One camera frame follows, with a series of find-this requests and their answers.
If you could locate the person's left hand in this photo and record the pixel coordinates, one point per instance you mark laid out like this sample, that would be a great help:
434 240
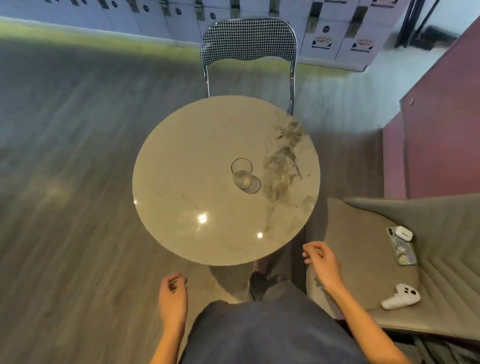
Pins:
173 303

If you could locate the person's right hand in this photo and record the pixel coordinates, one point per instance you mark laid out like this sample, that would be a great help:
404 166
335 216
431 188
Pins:
327 267

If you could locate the person's left fingers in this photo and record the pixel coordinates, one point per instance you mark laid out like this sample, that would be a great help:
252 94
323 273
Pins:
176 280

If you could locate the person's right fingers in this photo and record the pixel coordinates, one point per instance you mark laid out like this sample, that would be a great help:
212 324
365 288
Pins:
312 250

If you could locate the person's right forearm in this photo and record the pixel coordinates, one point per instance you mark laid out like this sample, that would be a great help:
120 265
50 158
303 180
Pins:
365 330

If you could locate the person's left forearm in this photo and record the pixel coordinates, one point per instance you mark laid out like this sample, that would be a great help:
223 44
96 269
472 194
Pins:
169 347

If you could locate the person's black shoe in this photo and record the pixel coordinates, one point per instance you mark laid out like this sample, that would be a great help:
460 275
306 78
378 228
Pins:
258 285

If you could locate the phone with patterned case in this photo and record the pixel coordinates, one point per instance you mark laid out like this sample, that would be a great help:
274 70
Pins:
403 252

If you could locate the person's dark grey trousers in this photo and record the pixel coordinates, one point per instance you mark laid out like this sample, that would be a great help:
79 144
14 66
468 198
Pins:
273 333

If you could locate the white earbuds case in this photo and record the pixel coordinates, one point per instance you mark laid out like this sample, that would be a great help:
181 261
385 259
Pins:
404 233

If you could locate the white handheld controller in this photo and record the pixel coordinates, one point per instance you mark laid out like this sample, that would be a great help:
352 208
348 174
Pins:
402 296

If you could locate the clear drinking glass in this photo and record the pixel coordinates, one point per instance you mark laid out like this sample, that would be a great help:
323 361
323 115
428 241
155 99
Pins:
243 176

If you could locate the grey upholstered chair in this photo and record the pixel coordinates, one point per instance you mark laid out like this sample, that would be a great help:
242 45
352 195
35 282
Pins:
442 232

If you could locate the dark red cabinet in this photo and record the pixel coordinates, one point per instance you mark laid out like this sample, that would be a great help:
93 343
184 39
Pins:
442 131

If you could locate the houndstooth chrome folding chair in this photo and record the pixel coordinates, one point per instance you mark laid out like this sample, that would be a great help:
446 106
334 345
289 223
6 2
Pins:
248 39

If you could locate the black metal stand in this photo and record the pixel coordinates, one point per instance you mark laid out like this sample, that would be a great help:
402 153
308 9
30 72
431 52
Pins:
431 35

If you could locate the row of white lockers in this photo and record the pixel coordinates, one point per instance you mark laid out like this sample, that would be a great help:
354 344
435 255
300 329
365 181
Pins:
180 18

